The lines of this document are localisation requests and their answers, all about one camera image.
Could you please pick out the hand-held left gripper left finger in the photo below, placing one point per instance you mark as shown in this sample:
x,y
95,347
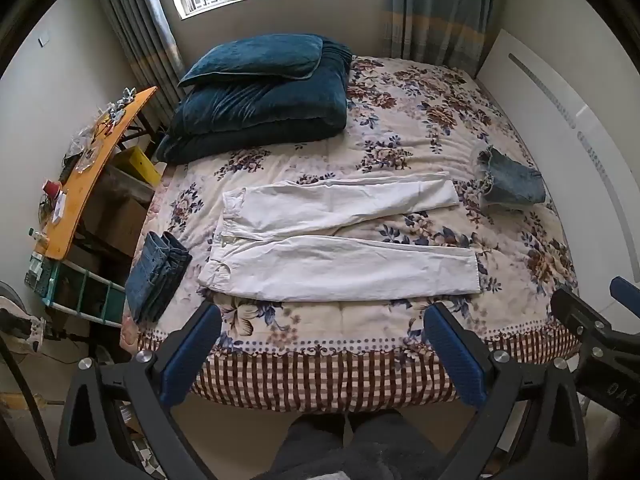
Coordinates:
x,y
192,355

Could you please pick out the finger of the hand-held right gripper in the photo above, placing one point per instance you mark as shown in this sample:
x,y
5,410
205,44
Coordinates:
x,y
625,291
580,315

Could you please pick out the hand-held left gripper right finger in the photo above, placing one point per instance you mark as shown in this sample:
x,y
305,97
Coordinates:
x,y
455,360

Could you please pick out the white pants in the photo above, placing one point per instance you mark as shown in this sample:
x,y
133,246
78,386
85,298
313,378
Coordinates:
x,y
325,265

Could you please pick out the folded blue jeans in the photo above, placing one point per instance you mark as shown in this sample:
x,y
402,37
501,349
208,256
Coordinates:
x,y
515,180
155,275

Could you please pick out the person's legs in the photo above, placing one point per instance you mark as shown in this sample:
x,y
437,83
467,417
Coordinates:
x,y
350,445

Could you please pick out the teal metal rack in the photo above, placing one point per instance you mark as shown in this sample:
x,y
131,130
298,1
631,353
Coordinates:
x,y
75,280

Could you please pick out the folded blue jeans right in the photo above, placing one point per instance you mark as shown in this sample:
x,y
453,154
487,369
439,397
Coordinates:
x,y
515,180

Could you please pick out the brown cardboard box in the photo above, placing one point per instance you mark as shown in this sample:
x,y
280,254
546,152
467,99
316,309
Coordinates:
x,y
117,222

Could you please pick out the yellow box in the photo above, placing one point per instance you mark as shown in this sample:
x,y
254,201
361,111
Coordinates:
x,y
137,165

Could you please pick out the small white box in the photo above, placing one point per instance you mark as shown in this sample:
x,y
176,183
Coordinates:
x,y
59,207

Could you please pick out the orange wooden desk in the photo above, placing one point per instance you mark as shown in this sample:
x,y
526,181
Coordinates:
x,y
100,170

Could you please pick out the red cup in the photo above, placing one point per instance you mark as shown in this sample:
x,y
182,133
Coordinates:
x,y
52,189

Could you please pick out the white headboard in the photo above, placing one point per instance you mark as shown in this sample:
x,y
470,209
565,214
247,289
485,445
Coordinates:
x,y
550,85

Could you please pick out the pile of small desk clutter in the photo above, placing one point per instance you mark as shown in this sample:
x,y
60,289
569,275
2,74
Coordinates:
x,y
100,125

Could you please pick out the teal folded quilt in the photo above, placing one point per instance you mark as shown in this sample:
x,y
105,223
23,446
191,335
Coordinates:
x,y
260,110

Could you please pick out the floral quilted bedspread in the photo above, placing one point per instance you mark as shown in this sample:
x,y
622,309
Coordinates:
x,y
400,110

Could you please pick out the teal velvet pillow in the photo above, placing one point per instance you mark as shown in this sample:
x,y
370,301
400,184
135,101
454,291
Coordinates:
x,y
250,57

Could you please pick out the grey-blue striped curtain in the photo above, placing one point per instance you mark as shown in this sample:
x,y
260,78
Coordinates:
x,y
140,20
435,10

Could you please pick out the white wall socket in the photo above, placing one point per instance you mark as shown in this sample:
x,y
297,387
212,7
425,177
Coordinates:
x,y
44,37

